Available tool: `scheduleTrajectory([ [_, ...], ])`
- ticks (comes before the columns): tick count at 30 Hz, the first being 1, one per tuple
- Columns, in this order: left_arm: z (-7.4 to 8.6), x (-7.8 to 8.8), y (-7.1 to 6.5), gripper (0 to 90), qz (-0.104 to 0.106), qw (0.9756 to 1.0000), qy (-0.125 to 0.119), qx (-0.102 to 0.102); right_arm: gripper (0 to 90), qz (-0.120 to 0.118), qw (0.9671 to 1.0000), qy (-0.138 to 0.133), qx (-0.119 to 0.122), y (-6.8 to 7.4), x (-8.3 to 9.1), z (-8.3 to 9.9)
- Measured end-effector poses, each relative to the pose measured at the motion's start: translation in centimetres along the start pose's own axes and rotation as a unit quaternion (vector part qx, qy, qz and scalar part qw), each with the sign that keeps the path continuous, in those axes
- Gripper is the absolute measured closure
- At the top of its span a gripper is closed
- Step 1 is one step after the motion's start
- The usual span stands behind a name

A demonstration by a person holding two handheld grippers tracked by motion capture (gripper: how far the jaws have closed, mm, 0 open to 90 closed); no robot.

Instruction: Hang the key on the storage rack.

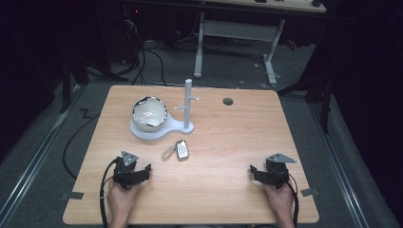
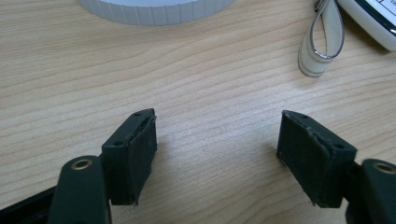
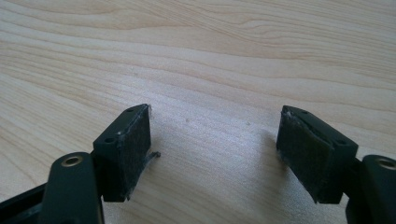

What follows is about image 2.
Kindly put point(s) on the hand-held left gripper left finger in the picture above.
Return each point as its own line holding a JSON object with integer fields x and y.
{"x": 130, "y": 161}

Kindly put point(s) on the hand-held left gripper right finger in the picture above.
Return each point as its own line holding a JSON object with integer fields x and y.
{"x": 314, "y": 161}

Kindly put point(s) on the white ribbed round container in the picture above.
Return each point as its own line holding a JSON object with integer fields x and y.
{"x": 155, "y": 11}

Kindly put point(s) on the white device with dark trim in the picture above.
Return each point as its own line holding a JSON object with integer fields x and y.
{"x": 370, "y": 18}

